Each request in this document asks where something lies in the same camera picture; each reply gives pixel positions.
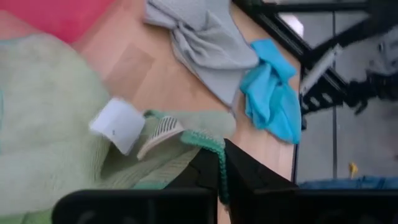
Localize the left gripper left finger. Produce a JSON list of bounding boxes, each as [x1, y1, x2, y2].
[[166, 148, 220, 191]]

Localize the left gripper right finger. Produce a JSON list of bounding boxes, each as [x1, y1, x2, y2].
[[223, 139, 299, 224]]

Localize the white paper tag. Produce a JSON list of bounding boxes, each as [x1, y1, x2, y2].
[[89, 98, 146, 156]]

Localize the pale green microfiber towel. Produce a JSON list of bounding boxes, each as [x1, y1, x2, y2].
[[0, 34, 237, 218]]

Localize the blue microfiber towel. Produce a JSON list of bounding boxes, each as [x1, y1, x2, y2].
[[239, 39, 302, 146]]

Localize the grey microfiber towel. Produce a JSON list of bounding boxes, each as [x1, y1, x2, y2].
[[143, 0, 261, 108]]

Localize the short white bar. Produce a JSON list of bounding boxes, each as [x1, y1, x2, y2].
[[300, 45, 343, 96]]

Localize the red plastic tray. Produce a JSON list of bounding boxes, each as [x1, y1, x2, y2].
[[0, 0, 116, 44]]

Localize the black metal table frame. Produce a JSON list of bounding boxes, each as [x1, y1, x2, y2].
[[233, 0, 398, 184]]

